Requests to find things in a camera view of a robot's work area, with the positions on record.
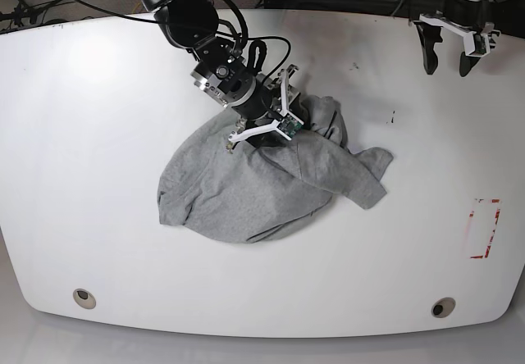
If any right table cable grommet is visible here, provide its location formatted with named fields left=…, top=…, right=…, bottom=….
left=431, top=297, right=456, bottom=319

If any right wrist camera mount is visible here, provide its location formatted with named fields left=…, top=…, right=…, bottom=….
left=226, top=64, right=308, bottom=152

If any red tape rectangle marking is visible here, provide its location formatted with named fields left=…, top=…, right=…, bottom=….
left=466, top=198, right=502, bottom=259

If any black tripod stand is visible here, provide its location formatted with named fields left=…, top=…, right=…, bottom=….
left=0, top=0, right=124, bottom=33

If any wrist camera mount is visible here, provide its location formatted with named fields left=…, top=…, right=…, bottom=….
left=226, top=64, right=308, bottom=152
left=415, top=14, right=501, bottom=58

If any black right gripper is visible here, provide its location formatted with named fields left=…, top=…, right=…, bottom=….
left=224, top=75, right=287, bottom=149

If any table cable grommet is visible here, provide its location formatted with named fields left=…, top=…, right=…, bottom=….
left=431, top=297, right=456, bottom=319
left=73, top=289, right=97, bottom=310

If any grey T-shirt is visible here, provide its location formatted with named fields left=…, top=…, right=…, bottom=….
left=157, top=95, right=393, bottom=243

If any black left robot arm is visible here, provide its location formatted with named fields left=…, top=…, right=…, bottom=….
left=413, top=0, right=500, bottom=77

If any left table cable grommet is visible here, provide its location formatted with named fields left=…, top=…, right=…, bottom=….
left=73, top=289, right=97, bottom=310

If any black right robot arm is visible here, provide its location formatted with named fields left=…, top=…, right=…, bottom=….
left=141, top=0, right=304, bottom=149

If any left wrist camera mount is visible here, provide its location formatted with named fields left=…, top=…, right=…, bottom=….
left=415, top=14, right=501, bottom=58

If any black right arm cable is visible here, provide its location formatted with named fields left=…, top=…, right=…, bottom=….
left=39, top=0, right=292, bottom=90

